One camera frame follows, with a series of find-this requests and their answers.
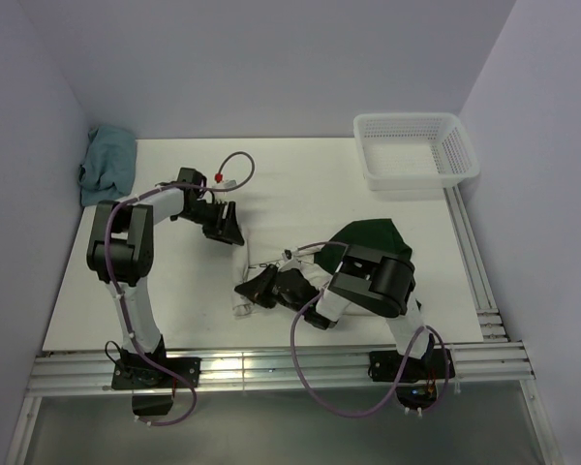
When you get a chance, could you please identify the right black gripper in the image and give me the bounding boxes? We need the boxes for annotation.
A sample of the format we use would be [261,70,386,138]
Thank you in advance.
[236,263,307,315]

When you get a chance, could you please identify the white green raglan t-shirt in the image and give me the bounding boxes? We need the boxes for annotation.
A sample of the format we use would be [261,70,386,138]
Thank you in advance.
[232,219,415,329]

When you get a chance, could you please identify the aluminium rail frame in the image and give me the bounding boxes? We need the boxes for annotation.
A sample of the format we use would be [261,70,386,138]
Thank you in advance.
[6,188,563,464]

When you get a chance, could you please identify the crumpled light blue t-shirt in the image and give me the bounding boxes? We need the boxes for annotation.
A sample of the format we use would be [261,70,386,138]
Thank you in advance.
[78,124,137,207]

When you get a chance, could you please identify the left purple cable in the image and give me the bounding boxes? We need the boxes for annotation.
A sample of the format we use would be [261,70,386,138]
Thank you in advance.
[104,151,259,429]

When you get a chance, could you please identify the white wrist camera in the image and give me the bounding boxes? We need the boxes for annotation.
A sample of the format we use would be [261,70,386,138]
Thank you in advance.
[211,172,238,195]
[279,249,301,272]

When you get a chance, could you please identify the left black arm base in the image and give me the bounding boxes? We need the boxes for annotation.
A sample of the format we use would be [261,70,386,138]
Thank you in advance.
[111,347,201,419]

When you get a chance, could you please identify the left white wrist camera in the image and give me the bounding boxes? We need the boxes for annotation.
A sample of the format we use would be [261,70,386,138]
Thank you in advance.
[211,172,238,195]

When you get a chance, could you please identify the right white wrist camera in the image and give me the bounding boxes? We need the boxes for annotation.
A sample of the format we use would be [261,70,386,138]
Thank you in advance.
[279,249,301,272]

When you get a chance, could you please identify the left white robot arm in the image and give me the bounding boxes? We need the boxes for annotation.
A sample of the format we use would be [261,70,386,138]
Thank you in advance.
[86,168,245,387]

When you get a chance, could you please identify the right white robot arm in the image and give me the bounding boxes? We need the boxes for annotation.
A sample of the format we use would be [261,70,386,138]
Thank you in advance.
[233,241,435,378]

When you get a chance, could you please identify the white plastic perforated basket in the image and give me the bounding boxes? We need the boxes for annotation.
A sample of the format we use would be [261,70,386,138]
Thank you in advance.
[353,112,480,191]

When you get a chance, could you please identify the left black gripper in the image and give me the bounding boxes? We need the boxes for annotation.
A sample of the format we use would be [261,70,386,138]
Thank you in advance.
[178,200,244,245]

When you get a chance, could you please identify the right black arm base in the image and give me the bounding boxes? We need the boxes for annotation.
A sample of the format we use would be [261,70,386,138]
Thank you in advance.
[368,350,456,411]

